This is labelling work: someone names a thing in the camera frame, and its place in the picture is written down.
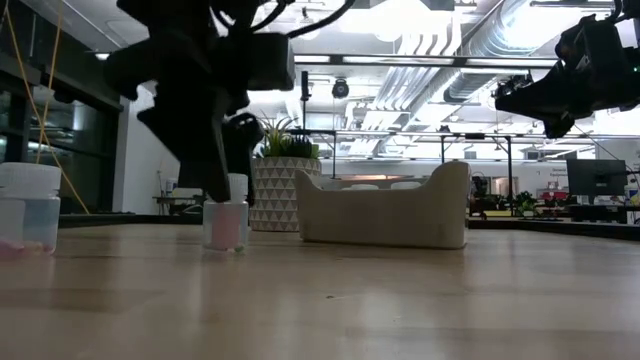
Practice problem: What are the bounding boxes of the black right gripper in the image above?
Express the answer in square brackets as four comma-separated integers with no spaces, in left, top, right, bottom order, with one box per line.
[494,13,640,140]

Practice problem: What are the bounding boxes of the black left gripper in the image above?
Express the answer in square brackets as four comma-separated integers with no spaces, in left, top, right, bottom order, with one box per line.
[103,19,265,207]

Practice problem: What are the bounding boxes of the clear bottle pink label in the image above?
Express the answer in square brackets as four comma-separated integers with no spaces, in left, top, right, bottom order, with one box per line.
[201,172,250,253]

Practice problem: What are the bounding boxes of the beige basket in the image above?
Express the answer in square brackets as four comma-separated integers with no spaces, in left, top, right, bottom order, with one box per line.
[294,160,473,251]

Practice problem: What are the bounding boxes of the green spiky plant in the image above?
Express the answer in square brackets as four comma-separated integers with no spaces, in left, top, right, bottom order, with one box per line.
[255,113,322,161]

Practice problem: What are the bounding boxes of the white triangle-pattern planter pot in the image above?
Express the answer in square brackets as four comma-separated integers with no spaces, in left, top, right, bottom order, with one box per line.
[248,156,323,233]

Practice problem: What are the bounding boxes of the black computer monitor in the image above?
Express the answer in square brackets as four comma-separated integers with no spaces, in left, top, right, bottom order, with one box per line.
[565,158,628,197]

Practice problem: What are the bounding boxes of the small green potted plant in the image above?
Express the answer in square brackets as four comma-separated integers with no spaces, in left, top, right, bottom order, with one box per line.
[513,190,540,217]

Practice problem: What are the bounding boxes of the long ceiling light bar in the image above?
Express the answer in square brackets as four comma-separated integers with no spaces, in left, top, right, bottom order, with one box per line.
[293,53,560,69]

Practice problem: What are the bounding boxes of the round black hanging device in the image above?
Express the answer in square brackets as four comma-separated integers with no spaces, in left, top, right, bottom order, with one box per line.
[330,77,351,100]

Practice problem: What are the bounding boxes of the black-framed background table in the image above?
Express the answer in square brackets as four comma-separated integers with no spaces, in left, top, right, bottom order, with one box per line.
[287,127,640,180]

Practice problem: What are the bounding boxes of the large clear bottle pink pills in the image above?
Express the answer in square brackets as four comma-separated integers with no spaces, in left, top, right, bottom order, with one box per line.
[0,162,63,258]

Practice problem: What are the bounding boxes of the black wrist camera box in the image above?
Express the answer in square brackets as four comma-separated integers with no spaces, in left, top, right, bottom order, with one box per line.
[248,31,297,93]

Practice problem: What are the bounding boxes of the black camera on pole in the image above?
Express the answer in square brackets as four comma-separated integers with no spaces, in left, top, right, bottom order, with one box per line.
[299,69,313,132]

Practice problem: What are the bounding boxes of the yellow cable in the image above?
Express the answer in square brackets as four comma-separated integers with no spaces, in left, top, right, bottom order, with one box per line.
[2,0,92,217]

